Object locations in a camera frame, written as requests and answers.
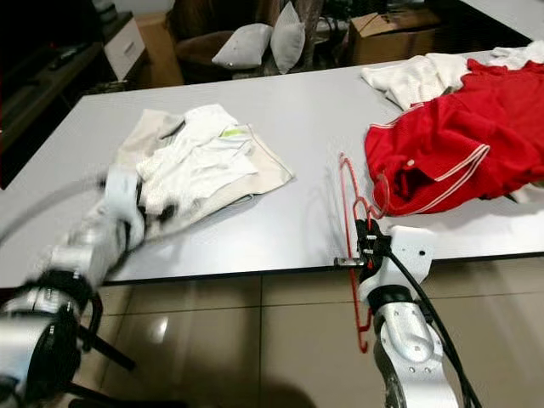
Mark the white t-shirt blue label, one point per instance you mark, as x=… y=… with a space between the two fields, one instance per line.
x=200 y=161

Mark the red plastic hanger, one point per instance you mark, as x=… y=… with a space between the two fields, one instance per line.
x=364 y=340

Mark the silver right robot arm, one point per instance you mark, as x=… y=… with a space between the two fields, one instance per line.
x=412 y=348

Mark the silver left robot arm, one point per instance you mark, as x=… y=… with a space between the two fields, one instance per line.
x=21 y=340

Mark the cream garment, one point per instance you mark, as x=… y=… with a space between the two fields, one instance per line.
x=268 y=174

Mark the red polo shirt white trim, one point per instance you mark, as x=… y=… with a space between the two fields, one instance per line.
x=450 y=136

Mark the brown armchair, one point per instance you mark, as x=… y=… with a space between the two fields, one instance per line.
x=191 y=51

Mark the white knit garment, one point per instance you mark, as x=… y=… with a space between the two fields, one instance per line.
x=416 y=78

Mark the dark tv console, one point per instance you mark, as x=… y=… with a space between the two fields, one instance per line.
x=42 y=102

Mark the white drawer unit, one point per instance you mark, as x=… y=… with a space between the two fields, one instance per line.
x=127 y=47

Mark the grey pillow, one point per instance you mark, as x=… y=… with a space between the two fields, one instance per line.
x=242 y=47
x=289 y=38

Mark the open cardboard box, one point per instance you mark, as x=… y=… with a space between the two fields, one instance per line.
x=395 y=42

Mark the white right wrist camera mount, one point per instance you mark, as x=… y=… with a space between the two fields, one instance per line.
x=412 y=251

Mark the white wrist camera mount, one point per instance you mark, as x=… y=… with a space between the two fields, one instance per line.
x=123 y=204
x=412 y=251

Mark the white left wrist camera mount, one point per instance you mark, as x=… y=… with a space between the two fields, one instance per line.
x=123 y=204

